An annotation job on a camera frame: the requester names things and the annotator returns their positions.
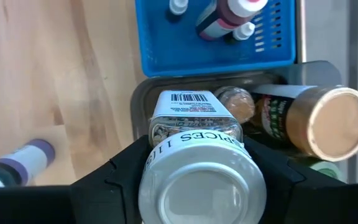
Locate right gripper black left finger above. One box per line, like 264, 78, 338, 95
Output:
70, 135, 151, 224

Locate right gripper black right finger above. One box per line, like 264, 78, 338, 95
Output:
244, 136, 347, 224

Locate purple-capped food colouring bottle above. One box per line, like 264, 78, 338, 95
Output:
0, 138, 57, 188

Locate small glass jar cork lid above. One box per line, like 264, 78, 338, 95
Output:
213, 86, 257, 124

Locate pink-capped food colouring bottle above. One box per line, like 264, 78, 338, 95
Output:
196, 0, 269, 42

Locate small dark dropper bottle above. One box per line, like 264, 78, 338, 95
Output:
168, 0, 190, 18

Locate grey translucent plastic bin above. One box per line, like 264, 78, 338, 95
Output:
130, 60, 343, 187

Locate blue plastic bin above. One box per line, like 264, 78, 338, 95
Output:
134, 0, 297, 78

